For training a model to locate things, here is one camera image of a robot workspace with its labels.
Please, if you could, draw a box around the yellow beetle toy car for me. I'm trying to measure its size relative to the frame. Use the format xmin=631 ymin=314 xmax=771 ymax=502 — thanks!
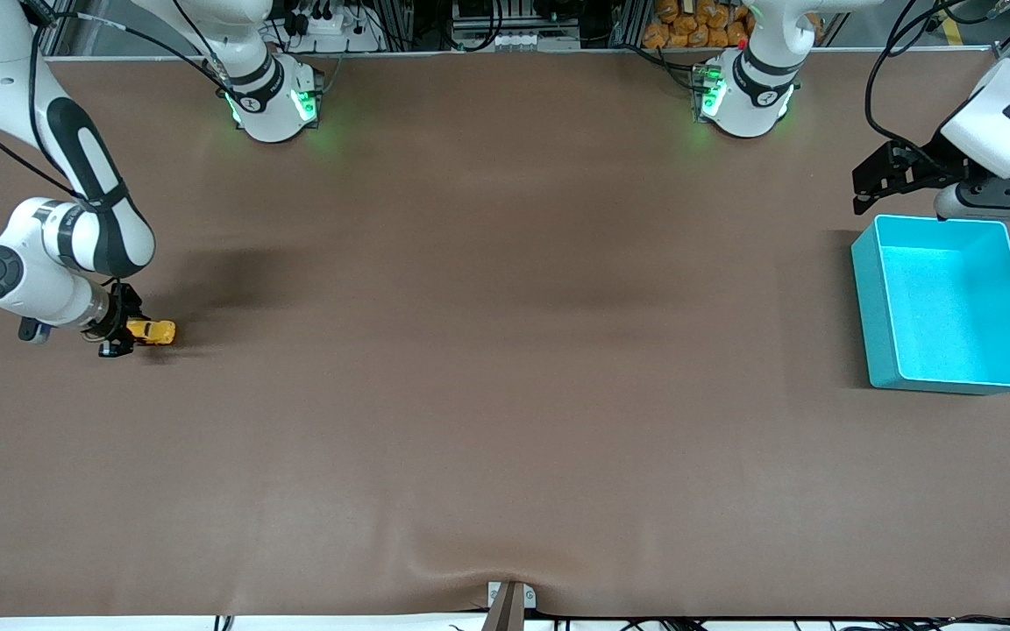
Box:
xmin=126 ymin=320 xmax=178 ymax=346

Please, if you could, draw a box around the teal plastic storage box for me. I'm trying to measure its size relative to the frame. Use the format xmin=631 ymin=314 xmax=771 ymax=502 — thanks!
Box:
xmin=850 ymin=214 xmax=1010 ymax=395

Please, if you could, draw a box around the pile of orange packets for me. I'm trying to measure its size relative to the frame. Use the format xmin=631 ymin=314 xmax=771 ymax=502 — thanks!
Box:
xmin=643 ymin=0 xmax=824 ymax=50

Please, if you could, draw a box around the white power strip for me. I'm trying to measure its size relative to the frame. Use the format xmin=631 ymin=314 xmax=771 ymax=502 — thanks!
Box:
xmin=281 ymin=0 xmax=388 ymax=55

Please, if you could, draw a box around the brown table mat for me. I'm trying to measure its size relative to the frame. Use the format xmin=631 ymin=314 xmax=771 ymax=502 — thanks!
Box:
xmin=0 ymin=48 xmax=1010 ymax=620

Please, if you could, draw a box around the grey metal equipment rack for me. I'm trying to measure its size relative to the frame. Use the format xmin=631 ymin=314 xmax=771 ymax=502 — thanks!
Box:
xmin=451 ymin=0 xmax=583 ymax=53

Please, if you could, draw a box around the grey metal table clamp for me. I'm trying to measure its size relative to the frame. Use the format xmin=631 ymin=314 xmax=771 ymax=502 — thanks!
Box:
xmin=486 ymin=580 xmax=538 ymax=631

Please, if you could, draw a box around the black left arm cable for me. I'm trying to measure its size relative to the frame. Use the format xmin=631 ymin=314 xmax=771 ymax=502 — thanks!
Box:
xmin=864 ymin=0 xmax=944 ymax=167

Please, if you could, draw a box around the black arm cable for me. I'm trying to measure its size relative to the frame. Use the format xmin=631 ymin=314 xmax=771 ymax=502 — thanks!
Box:
xmin=0 ymin=0 xmax=238 ymax=207
xmin=864 ymin=0 xmax=944 ymax=167

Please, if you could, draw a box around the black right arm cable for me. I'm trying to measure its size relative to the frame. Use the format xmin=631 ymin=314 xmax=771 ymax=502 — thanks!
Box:
xmin=0 ymin=0 xmax=238 ymax=207

